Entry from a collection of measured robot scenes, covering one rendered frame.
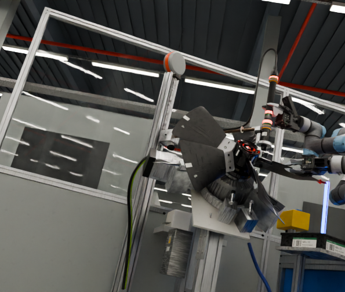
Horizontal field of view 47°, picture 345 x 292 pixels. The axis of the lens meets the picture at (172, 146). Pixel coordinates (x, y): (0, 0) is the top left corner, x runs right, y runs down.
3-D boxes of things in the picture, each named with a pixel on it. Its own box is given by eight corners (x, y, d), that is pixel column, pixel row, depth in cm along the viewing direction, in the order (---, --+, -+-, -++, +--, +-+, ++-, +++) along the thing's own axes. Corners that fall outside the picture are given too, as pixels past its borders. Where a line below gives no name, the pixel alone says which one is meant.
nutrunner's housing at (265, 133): (257, 149, 184) (269, 64, 198) (261, 152, 186) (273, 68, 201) (265, 148, 181) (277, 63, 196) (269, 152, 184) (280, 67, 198)
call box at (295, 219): (275, 230, 215) (278, 211, 219) (291, 234, 217) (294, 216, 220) (291, 229, 200) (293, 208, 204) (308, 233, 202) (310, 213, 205)
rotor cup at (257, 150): (218, 157, 185) (229, 134, 178) (243, 159, 191) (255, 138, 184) (230, 177, 174) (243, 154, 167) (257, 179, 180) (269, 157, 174)
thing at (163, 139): (156, 142, 228) (159, 129, 231) (164, 146, 233) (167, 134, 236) (170, 141, 222) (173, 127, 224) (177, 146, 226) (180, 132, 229)
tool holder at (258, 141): (250, 143, 186) (253, 124, 189) (257, 149, 191) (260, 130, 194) (267, 142, 180) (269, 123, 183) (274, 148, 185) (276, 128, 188)
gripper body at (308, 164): (300, 153, 168) (329, 153, 160) (307, 159, 174) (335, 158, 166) (298, 171, 166) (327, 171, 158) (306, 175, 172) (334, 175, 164)
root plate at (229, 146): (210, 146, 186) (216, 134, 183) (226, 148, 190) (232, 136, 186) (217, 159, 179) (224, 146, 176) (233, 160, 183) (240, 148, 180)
